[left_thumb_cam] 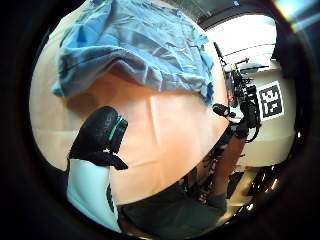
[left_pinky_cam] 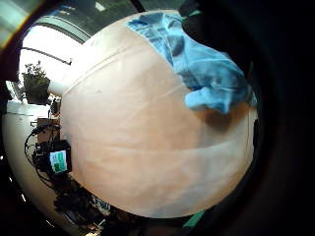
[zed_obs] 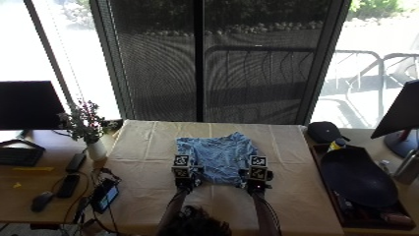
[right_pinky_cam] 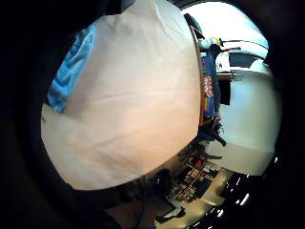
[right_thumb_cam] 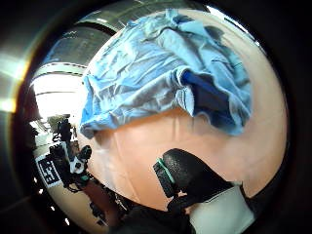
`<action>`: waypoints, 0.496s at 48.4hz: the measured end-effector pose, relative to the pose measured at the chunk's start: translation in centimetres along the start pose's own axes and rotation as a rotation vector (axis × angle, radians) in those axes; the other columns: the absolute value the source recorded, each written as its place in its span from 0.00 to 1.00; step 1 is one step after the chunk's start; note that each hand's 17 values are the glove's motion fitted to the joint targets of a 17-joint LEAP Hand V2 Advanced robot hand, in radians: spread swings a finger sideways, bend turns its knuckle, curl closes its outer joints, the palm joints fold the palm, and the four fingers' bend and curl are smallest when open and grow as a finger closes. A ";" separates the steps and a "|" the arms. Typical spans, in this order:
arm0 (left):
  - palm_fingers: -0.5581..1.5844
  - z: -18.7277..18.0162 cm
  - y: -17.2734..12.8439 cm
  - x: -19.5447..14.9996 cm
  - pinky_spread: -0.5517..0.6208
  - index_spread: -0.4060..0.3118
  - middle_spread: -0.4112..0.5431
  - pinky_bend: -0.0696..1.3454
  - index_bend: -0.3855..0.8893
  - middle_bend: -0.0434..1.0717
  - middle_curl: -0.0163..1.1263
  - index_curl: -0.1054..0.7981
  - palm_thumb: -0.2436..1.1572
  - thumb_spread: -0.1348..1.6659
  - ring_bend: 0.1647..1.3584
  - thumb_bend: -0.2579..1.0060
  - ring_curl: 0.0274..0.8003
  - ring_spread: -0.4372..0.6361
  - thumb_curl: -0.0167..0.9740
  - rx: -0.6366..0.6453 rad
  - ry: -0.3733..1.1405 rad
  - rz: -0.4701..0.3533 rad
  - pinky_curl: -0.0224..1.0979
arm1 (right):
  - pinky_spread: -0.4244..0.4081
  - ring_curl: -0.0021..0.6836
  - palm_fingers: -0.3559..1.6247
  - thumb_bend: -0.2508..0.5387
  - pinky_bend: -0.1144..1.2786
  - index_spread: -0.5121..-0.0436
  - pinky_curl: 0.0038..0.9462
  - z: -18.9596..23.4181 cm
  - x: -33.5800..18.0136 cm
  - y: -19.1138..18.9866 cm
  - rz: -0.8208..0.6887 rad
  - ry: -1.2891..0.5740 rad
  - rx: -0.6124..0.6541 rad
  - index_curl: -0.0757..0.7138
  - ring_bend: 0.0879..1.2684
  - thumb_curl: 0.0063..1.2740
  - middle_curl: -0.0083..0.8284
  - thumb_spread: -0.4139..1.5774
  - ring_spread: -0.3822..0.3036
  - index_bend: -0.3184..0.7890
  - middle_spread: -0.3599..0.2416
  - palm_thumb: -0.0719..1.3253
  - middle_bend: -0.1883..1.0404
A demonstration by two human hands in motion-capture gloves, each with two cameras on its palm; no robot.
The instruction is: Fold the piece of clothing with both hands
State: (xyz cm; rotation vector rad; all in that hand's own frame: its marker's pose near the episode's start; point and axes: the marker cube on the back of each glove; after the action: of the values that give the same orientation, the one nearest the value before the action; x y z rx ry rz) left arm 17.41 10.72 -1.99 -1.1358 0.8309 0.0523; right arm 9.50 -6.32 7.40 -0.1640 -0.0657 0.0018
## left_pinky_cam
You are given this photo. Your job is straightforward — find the blue denim garment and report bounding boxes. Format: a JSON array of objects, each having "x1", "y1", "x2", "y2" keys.
[{"x1": 126, "y1": 12, "x2": 258, "y2": 115}]

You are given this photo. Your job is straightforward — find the green potted plant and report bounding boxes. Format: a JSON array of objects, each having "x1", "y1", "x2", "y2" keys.
[{"x1": 21, "y1": 60, "x2": 51, "y2": 106}]

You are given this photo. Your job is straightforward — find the brown cardboard box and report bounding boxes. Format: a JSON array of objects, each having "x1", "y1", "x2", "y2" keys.
[{"x1": 35, "y1": 117, "x2": 62, "y2": 144}]

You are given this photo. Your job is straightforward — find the small monitor with green screen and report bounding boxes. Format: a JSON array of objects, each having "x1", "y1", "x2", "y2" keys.
[{"x1": 33, "y1": 140, "x2": 73, "y2": 176}]

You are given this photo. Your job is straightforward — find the dark equipment pile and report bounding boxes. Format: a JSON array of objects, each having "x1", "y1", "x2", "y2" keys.
[{"x1": 53, "y1": 178, "x2": 114, "y2": 232}]

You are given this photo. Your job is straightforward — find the black cable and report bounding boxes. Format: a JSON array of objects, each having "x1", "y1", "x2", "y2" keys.
[{"x1": 24, "y1": 123, "x2": 62, "y2": 188}]

